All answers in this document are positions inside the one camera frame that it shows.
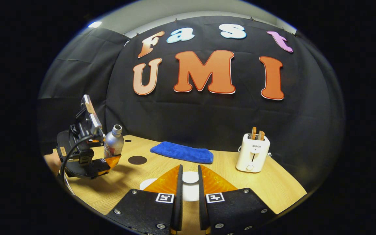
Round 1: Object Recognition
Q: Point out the black backdrop cloth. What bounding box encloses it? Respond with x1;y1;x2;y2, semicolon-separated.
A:
38;15;346;193

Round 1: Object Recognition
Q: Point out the white toaster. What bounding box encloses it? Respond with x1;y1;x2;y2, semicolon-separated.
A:
236;133;271;173

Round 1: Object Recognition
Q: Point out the blue cloth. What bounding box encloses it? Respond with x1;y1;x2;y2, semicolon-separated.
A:
150;141;214;164

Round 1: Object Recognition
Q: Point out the dark round coaster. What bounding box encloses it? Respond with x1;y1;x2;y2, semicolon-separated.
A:
128;156;148;165

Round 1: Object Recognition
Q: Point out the silver water bottle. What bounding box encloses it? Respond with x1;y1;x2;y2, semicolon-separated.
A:
103;124;124;158

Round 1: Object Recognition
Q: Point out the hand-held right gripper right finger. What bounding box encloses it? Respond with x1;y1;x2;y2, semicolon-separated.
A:
198;164;277;235

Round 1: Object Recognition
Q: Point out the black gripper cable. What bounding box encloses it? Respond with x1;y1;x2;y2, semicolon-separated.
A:
60;135;93;188

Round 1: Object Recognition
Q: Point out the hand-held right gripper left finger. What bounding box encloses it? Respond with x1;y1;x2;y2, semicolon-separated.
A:
106;164;184;235

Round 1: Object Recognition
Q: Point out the white teacup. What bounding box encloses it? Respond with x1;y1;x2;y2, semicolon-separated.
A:
139;178;158;191

